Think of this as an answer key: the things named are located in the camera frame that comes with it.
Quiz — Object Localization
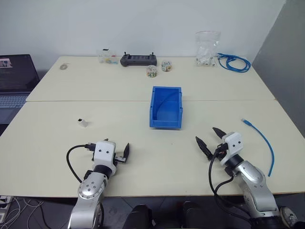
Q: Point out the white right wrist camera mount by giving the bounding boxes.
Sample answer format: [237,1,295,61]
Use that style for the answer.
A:
[219,132,244,166]

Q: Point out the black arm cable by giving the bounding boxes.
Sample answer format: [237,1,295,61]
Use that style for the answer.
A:
[208,147,253,217]
[66,142,96,184]

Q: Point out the dark rounded shape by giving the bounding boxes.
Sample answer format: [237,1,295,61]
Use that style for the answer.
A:
[123,204,153,229]
[182,201,216,229]

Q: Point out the white floor cables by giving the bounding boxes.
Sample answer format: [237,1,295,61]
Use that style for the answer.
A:
[0,197,45,229]

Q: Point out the grey open laptop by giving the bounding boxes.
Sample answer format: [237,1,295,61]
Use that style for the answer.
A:
[0,53,40,125]

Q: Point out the clear jar of colourful beads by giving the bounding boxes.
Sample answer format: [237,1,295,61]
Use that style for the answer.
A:
[145,64,159,78]
[161,60,173,73]

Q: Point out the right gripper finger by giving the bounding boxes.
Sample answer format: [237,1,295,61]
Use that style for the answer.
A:
[212,127,227,139]
[195,136,213,160]

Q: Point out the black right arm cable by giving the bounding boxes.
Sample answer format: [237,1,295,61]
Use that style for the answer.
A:
[208,147,253,217]

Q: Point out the dark grey remote controller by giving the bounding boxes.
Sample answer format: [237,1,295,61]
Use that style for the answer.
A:
[119,51,159,68]

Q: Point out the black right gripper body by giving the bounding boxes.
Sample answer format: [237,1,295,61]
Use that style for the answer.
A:
[207,142,227,161]

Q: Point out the clear plastic zip bag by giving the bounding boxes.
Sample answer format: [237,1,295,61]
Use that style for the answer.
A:
[195,30,221,68]

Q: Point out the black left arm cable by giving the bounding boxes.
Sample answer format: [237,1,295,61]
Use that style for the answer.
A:
[66,142,96,184]

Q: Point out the short blue Ethernet cable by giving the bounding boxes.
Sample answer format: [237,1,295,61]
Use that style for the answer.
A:
[241,117,275,177]

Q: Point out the white power strip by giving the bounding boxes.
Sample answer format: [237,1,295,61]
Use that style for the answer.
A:
[0,195,13,223]

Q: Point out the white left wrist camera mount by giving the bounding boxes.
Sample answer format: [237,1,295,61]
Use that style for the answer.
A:
[92,141,118,176]

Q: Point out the blue plastic storage bin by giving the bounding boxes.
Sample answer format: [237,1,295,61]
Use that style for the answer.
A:
[149,86,184,130]

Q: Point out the clear box of small parts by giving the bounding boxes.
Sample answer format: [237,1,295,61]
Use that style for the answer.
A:
[96,48,118,66]

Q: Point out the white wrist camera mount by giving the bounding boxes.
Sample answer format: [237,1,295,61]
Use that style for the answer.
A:
[219,132,244,166]
[92,141,118,176]

